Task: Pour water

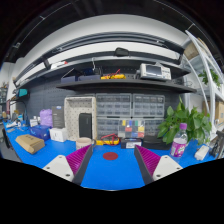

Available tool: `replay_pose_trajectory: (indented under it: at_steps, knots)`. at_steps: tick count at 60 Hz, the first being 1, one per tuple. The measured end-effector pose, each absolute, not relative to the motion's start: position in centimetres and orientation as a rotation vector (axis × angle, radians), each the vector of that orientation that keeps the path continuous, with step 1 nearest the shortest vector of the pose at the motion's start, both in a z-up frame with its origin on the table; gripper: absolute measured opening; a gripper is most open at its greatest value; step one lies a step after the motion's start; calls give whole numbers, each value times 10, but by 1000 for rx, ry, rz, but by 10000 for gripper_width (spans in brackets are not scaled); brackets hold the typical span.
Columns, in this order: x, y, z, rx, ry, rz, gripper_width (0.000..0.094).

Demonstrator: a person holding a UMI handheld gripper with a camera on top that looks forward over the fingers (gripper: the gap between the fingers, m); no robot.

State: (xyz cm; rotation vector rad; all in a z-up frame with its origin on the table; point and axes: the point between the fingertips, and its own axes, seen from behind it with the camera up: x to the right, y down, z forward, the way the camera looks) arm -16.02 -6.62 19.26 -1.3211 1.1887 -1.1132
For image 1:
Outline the cardboard box on rack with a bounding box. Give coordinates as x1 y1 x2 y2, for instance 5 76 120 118
184 38 208 60

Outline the white oscilloscope on shelf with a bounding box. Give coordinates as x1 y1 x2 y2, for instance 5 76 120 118
140 63 171 80

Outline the white power adapter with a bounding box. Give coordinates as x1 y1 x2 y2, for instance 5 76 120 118
194 145 209 161

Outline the white metal shelf rack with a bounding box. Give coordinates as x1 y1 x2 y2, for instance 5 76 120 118
183 31 224 134

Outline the green potted plant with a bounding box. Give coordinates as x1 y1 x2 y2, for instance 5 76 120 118
157 96 213 146

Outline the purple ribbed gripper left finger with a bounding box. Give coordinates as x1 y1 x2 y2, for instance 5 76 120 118
44 145 93 185

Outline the dark wall shelf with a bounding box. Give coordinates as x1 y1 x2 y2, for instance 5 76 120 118
57 79 197 93

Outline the white small box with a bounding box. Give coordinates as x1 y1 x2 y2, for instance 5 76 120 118
50 128 68 142

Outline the purple plastic bag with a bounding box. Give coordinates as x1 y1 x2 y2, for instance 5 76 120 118
40 109 53 127

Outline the grey drawer organizer cabinet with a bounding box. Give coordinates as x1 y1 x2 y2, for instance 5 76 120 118
96 93 165 139

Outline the beige perforated crate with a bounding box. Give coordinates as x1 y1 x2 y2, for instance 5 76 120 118
64 97 97 141

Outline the dark blue case on shelf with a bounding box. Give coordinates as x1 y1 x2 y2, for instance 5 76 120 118
61 68 101 83

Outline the black label device box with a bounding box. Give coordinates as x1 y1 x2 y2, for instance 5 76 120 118
121 138 142 149

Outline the yellow multimeter on shelf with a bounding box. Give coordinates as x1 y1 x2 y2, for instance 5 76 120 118
100 69 126 80

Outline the yellow red multimeter on table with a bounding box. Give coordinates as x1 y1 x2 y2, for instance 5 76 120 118
96 133 120 146

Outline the red round marker disc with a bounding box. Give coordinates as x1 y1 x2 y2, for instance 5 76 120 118
103 152 118 160

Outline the blue box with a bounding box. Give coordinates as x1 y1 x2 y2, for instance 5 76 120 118
29 125 50 141

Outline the plastic water bottle purple label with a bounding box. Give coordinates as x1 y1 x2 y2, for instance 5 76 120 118
170 123 188 157

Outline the dark grey upright box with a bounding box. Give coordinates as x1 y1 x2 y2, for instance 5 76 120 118
52 106 65 128

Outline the black speaker box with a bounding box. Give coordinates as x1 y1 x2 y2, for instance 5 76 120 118
79 113 92 138

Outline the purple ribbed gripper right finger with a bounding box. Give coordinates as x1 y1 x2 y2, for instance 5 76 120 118
134 145 182 185

